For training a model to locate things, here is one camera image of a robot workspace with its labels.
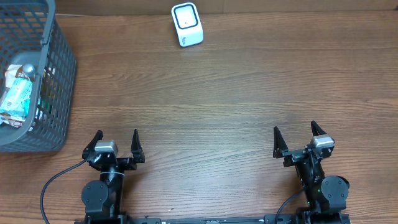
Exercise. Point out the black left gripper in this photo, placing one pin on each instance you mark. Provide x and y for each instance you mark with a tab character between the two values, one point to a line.
135	147

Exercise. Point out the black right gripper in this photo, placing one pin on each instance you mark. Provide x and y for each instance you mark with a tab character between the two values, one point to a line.
302	154

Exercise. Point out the yellow juice bottle silver cap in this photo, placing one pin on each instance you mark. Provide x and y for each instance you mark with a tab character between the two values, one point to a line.
28	72

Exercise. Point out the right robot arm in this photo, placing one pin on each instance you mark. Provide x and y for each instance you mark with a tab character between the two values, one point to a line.
326	195

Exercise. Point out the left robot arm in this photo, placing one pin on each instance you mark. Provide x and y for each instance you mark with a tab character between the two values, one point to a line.
103	197

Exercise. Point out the white barcode scanner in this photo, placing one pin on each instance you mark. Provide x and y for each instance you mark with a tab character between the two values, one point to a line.
187	24

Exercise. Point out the red white packet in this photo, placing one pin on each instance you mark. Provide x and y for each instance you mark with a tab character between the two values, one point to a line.
7	119

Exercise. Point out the teal white snack packet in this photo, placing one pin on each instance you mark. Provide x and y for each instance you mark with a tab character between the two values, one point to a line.
17	100

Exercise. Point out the brown white snack packet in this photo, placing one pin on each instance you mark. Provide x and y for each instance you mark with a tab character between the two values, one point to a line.
16	71

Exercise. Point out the grey plastic mesh basket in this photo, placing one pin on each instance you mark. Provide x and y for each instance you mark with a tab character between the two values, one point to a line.
30	34

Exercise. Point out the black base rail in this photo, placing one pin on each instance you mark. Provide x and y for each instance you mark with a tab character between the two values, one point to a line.
267	219

